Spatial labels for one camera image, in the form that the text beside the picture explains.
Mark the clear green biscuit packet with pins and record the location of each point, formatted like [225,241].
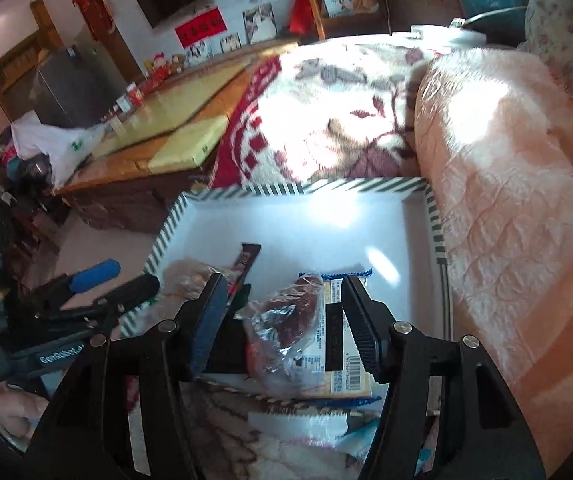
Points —
[186,275]

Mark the floral pillow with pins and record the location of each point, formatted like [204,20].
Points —
[566,30]

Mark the clear plastic bag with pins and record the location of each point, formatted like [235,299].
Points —
[276,365]

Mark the pink blanket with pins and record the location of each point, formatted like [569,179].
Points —
[506,185]

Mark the red snack packet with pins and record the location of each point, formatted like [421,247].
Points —
[286,310]

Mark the black white striped box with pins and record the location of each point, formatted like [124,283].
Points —
[316,220]

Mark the white snack packet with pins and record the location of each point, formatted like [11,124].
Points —
[306,427]

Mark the white plastic bag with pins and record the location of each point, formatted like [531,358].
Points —
[56,145]

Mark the red cloth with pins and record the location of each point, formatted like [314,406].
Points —
[301,10]

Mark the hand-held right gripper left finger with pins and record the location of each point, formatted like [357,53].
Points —
[211,320]

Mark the large photo frame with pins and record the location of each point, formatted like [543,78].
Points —
[259,22]

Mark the cracker packet with blue ends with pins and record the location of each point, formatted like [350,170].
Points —
[336,365]

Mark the dark brown chocolate bar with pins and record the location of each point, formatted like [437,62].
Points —
[246,260]

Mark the wooden cabinet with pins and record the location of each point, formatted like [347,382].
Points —
[116,200]

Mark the dark bag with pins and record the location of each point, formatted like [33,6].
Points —
[31,170]

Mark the grey refrigerator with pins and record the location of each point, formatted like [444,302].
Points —
[76,90]

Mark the red rectangular wall poster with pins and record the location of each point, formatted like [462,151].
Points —
[200,30]

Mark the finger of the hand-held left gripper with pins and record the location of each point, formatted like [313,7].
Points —
[94,274]
[131,290]

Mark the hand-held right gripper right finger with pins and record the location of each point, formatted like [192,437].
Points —
[366,335]

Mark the small photo frame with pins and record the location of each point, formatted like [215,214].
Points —
[230,43]

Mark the wide photo frame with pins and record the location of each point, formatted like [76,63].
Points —
[199,54]

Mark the colourful figurines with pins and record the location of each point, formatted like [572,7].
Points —
[164,66]

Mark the red hanging scroll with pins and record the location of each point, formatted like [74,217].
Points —
[89,5]

